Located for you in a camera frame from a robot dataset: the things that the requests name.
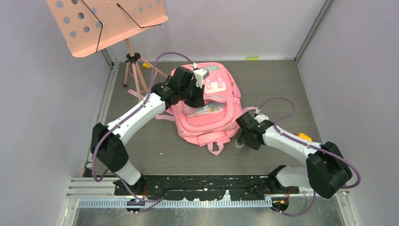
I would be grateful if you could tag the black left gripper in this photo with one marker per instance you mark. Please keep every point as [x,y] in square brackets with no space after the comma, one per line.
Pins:
[198,100]

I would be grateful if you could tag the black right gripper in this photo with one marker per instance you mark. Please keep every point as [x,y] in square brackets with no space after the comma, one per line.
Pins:
[243,138]

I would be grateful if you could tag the clear tape roll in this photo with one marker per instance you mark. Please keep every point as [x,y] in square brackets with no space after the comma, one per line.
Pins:
[238,145]

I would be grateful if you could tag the blue correction tape pack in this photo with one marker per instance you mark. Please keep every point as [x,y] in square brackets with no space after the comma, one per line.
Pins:
[209,108]

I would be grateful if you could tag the pink student backpack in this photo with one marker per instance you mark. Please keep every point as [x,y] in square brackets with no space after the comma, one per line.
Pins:
[216,129]

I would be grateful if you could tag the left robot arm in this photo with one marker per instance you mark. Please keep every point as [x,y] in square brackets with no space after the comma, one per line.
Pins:
[108,141]

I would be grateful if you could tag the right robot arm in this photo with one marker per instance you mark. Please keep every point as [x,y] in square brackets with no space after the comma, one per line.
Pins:
[325,171]

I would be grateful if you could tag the colourful toy train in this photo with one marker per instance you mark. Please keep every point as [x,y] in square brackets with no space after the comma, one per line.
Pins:
[304,136]

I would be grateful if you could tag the green tape strip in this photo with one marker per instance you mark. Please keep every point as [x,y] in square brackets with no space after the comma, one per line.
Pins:
[252,58]

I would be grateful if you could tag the pink music stand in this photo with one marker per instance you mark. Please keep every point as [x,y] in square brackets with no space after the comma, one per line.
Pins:
[89,26]

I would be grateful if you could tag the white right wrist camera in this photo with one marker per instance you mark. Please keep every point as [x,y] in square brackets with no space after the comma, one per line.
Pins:
[259,117]

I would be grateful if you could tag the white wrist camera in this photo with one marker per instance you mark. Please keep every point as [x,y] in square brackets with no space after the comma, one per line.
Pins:
[259,117]
[200,74]

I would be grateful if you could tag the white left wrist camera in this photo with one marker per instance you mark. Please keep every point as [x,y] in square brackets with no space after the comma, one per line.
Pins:
[200,74]

